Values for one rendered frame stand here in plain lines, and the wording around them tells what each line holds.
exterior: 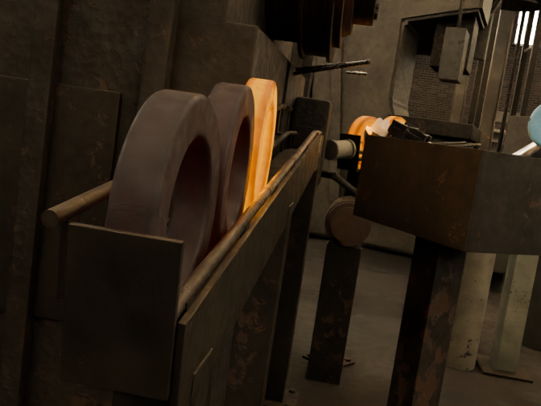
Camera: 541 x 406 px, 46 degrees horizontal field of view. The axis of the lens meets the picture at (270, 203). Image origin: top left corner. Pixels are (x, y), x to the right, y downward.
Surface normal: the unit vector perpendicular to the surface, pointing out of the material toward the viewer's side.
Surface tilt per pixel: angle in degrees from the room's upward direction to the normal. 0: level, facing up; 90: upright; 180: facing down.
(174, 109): 31
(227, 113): 50
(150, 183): 71
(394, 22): 90
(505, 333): 90
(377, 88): 90
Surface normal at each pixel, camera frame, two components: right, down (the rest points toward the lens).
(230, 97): 0.07, -0.77
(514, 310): -0.14, 0.10
